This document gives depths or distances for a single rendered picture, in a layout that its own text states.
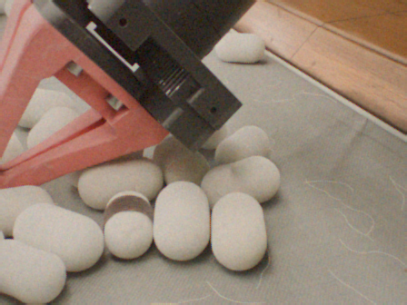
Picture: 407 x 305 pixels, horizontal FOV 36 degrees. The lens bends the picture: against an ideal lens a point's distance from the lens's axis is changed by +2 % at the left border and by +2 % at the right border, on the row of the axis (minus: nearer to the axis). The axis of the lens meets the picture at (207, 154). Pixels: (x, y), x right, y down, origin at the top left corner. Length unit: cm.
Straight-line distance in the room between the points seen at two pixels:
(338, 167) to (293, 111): 7
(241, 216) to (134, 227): 4
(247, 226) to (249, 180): 4
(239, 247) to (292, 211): 5
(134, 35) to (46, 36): 4
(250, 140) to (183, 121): 7
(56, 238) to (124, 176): 5
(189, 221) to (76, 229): 4
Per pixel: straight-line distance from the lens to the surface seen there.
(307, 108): 36
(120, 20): 20
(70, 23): 22
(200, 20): 23
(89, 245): 22
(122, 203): 23
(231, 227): 21
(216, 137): 30
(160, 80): 22
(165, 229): 22
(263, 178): 25
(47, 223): 22
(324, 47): 41
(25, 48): 22
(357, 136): 33
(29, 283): 21
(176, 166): 26
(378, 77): 37
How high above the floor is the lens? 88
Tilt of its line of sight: 27 degrees down
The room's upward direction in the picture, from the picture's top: 1 degrees counter-clockwise
